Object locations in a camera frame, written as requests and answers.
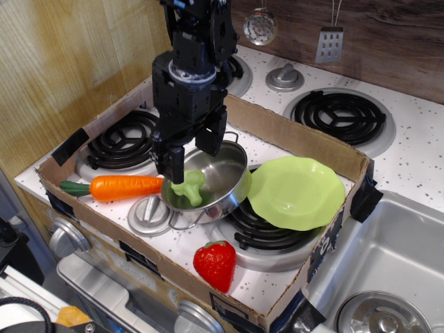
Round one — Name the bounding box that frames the hanging silver slotted spatula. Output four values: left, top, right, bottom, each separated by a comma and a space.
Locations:
315, 0, 344, 64

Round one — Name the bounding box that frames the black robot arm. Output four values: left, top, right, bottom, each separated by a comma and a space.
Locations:
151, 1, 239, 184

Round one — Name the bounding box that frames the red toy strawberry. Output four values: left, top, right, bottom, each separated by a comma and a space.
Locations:
193, 241, 237, 293

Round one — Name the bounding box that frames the light green plastic plate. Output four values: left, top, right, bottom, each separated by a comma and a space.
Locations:
248, 156, 345, 231

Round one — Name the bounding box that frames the silver sink drain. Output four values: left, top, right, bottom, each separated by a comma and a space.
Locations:
334, 291, 432, 333

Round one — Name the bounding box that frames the back right black burner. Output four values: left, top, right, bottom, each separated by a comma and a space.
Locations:
283, 87, 396, 158

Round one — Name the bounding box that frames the silver oven door handle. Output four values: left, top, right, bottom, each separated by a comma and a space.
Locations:
57, 254, 176, 332

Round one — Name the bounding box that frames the hanging silver strainer ladle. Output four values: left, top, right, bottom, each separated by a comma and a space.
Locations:
243, 1, 278, 46

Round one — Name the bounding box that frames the yellow object at bottom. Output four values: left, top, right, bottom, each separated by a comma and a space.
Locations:
55, 306, 91, 327

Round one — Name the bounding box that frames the orange toy carrot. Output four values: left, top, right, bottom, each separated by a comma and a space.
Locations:
60, 175, 164, 202

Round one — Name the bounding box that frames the front left black burner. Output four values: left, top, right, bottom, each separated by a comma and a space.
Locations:
76, 108, 159, 182

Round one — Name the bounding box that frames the green toy broccoli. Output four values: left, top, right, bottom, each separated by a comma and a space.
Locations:
171, 169, 206, 207

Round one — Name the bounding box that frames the cardboard fence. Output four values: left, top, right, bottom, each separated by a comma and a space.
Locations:
37, 79, 374, 332

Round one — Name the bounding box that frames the left oven front knob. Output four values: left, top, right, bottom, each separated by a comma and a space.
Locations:
49, 217, 92, 258

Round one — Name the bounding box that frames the silver stove knob in fence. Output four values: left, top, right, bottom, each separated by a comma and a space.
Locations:
128, 194, 177, 237

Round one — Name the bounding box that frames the black cable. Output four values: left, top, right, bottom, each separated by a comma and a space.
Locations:
0, 296, 55, 333

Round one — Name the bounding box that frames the front right black burner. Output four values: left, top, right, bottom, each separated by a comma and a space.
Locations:
207, 164, 325, 273

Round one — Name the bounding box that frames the oven knob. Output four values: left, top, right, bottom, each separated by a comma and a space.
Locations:
173, 300, 225, 333
49, 217, 92, 258

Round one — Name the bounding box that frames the small steel pan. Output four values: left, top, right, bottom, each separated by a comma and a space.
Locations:
161, 139, 252, 231

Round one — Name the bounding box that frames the right oven front knob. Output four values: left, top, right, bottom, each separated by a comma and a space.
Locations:
173, 300, 225, 333

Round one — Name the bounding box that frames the silver toy sink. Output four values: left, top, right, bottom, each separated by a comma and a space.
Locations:
307, 191, 443, 332

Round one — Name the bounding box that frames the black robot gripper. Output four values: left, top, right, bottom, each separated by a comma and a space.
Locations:
151, 51, 228, 184

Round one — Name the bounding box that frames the silver stove knob at back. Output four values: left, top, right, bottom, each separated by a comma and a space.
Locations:
266, 63, 305, 92

